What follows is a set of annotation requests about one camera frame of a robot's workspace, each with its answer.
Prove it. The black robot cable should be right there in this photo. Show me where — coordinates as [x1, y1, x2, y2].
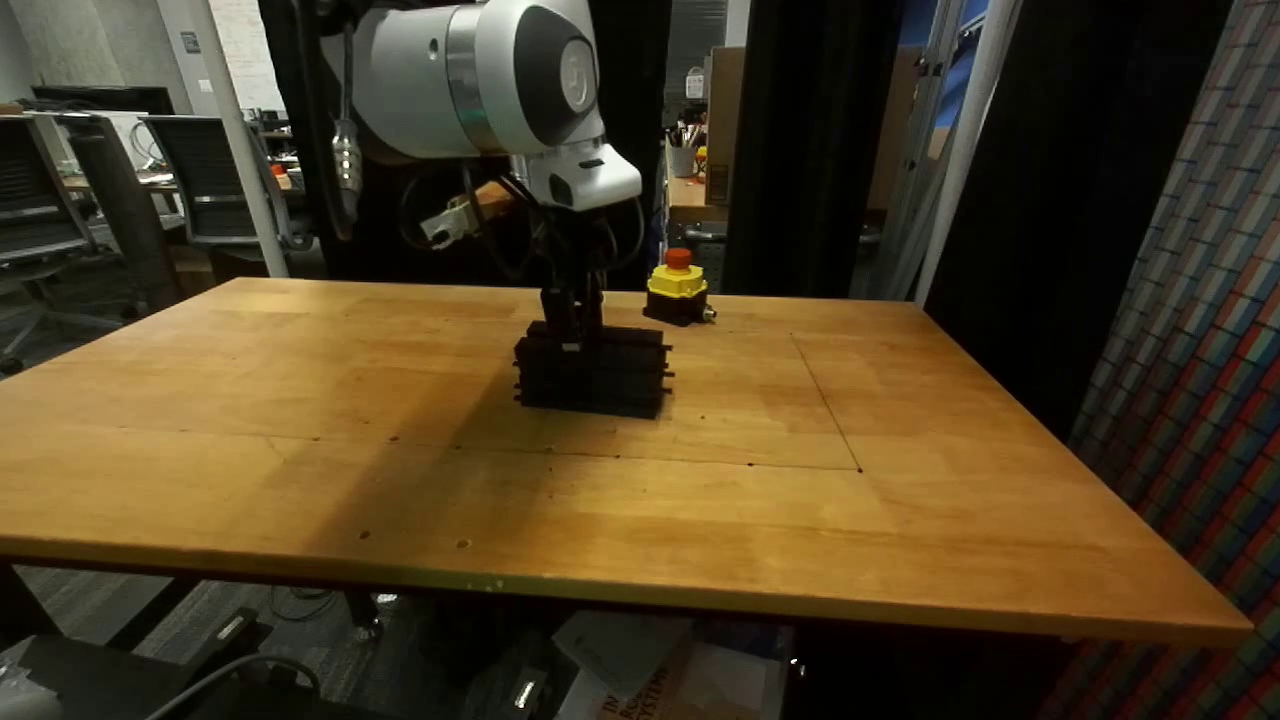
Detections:
[317, 24, 403, 217]

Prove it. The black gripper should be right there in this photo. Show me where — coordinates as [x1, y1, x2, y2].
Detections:
[532, 208, 618, 340]

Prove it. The black curtain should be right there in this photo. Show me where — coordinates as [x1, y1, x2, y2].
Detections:
[256, 0, 670, 283]

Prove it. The grey metal shelf rack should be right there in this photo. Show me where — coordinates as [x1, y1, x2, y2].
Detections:
[9, 113, 293, 291]

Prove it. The white diagonal frame post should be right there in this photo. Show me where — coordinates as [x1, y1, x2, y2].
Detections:
[911, 0, 1023, 303]

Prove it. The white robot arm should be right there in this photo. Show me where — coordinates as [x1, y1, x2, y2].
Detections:
[322, 0, 644, 347]

